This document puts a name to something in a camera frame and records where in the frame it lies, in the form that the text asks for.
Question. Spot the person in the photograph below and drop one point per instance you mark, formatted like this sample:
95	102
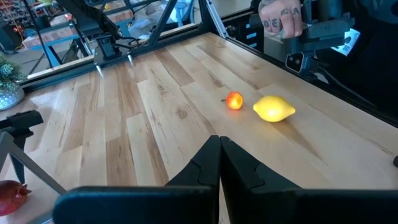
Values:
373	62

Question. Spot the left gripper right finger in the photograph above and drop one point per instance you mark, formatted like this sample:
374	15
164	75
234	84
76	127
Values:
295	207

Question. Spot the silver metal bracket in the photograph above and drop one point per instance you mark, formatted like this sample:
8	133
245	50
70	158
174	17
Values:
217	18

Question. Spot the green plant in white pot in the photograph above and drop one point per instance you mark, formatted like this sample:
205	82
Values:
7	90

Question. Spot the person's hand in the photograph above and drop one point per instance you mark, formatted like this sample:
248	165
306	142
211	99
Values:
280	18

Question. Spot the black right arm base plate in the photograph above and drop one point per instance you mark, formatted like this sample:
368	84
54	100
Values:
107	51

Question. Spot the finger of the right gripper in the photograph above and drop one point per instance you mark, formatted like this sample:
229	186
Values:
21	121

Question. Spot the orange pear with stem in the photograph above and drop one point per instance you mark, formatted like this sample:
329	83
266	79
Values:
234	100

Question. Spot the black drawer cabinet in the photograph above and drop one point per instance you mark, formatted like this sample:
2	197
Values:
248	34

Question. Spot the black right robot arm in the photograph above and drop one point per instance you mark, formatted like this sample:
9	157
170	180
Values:
93	15

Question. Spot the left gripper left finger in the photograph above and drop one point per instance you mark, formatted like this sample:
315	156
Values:
140	205

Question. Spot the yellow plastic lemon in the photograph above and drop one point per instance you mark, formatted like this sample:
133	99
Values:
273	108

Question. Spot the black aluminium table frame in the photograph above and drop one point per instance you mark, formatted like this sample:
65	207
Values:
77	70

